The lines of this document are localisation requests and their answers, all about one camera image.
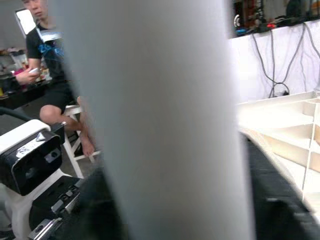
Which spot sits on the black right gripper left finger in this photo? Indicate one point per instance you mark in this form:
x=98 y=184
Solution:
x=100 y=207

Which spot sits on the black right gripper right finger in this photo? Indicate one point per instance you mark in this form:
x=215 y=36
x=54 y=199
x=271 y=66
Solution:
x=280 y=200

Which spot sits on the white plastic children table top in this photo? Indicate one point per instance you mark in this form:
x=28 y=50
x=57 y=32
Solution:
x=275 y=117

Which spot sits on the white wooden stool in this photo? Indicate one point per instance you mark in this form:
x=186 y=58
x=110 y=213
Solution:
x=72 y=150

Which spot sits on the black power adapter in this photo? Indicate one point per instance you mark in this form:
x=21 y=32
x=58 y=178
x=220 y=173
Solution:
x=281 y=93

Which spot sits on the black desk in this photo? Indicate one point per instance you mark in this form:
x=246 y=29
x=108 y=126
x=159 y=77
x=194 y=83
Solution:
x=22 y=95

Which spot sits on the small white handheld device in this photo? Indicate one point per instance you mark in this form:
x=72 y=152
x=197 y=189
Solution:
x=34 y=71

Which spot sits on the man in black t-shirt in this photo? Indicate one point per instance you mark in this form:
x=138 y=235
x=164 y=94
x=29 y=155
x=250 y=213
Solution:
x=50 y=55

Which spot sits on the white light panel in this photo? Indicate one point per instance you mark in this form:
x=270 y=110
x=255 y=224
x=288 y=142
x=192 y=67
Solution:
x=25 y=22

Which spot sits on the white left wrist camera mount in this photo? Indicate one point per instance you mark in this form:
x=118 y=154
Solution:
x=25 y=130

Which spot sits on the dark wall shelf clutter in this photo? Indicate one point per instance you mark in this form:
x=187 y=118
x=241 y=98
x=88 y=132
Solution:
x=275 y=15

